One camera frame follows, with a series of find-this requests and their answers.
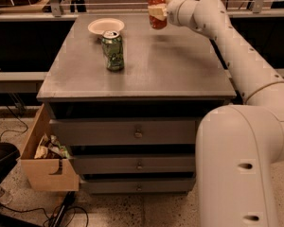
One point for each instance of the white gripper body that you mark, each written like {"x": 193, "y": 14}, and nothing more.
{"x": 171, "y": 13}

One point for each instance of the white paper bowl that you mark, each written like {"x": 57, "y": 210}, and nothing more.
{"x": 99, "y": 26}

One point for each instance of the grey drawer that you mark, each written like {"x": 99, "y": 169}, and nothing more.
{"x": 138, "y": 186}
{"x": 132, "y": 163}
{"x": 97, "y": 132}

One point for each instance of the black chair seat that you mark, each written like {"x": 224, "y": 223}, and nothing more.
{"x": 8, "y": 159}

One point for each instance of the clear plastic cup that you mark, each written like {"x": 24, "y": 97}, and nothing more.
{"x": 5, "y": 196}

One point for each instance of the grey drawer cabinet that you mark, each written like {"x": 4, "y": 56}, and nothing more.
{"x": 171, "y": 73}

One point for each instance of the green soda can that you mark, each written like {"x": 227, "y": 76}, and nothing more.
{"x": 112, "y": 47}

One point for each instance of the top grey drawer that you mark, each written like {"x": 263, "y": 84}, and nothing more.
{"x": 97, "y": 132}

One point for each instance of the open wooden side drawer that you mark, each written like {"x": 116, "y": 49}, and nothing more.
{"x": 46, "y": 174}

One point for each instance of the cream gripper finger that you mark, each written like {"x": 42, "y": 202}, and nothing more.
{"x": 158, "y": 11}

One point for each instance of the snack bags in drawer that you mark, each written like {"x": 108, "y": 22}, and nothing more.
{"x": 50, "y": 147}

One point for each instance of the middle grey drawer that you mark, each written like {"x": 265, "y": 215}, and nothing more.
{"x": 132, "y": 163}

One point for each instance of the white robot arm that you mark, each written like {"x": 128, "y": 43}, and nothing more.
{"x": 235, "y": 144}

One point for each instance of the bottom grey drawer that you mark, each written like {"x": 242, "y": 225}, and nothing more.
{"x": 138, "y": 186}

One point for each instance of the red coke can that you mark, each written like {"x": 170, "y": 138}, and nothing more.
{"x": 155, "y": 23}

